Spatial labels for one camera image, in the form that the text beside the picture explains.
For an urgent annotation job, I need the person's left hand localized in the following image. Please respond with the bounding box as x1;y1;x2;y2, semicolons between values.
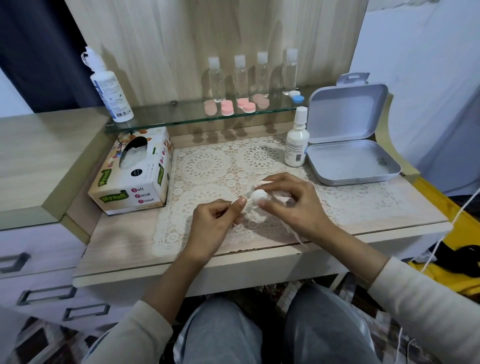
185;198;249;259

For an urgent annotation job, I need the person's right hand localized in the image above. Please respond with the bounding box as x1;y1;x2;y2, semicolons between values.
257;172;339;247

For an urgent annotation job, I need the small clear bottle white cap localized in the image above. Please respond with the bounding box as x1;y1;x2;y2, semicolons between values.
250;188;297;207

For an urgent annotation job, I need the person's right forearm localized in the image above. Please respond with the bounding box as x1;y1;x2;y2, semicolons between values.
319;221;480;364

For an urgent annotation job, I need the person's left forearm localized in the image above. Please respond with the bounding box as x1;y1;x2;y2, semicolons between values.
84;244;222;364

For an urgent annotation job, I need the cream lace table mat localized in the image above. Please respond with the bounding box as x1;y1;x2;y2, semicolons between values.
151;134;394;259

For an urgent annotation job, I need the thin white strip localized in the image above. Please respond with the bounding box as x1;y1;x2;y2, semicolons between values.
287;219;310;253

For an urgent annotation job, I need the small white dropper bottle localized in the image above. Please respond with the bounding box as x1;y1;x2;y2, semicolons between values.
284;106;311;168

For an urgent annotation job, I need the peach and pink lens case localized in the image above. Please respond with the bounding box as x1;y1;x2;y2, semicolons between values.
204;99;236;116

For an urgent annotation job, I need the patterned tissue box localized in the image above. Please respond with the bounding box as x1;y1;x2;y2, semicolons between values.
88;126;174;217

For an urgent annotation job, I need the glass shelf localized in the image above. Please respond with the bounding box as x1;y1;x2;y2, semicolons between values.
104;89;320;137

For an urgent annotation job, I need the white and blue lens case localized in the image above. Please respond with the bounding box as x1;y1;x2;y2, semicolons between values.
283;90;305;106

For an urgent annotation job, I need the open white hinged tin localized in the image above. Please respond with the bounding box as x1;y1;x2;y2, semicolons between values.
306;72;403;187

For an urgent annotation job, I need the person's right leg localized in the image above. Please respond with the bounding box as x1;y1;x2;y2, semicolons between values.
282;282;382;364

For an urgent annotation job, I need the person's leg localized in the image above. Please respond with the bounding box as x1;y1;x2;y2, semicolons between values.
173;297;264;364
282;282;382;364

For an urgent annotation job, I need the person's left leg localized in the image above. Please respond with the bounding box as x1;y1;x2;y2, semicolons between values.
173;297;264;364

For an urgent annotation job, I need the large white solution bottle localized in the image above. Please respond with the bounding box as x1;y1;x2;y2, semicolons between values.
80;46;135;124

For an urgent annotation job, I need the wooden back panel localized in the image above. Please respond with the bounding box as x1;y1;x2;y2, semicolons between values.
64;0;370;110

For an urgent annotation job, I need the patterned rug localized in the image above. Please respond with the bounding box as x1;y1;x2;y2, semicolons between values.
0;277;451;364

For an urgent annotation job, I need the black cloth item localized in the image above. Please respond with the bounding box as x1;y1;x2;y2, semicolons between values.
427;240;480;269

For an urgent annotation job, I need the white drawer cabinet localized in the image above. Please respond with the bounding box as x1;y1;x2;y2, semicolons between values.
0;110;115;335

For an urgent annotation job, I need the yellow cloth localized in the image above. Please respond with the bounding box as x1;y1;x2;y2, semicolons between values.
412;176;480;298

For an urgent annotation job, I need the dark blue curtain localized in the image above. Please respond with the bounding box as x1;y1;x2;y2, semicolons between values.
0;0;106;114

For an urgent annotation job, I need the grey drawer handle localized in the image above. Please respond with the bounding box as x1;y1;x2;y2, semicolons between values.
0;253;31;274
16;285;78;307
62;302;112;322

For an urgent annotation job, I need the white cord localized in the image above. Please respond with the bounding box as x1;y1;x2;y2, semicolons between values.
397;187;480;364

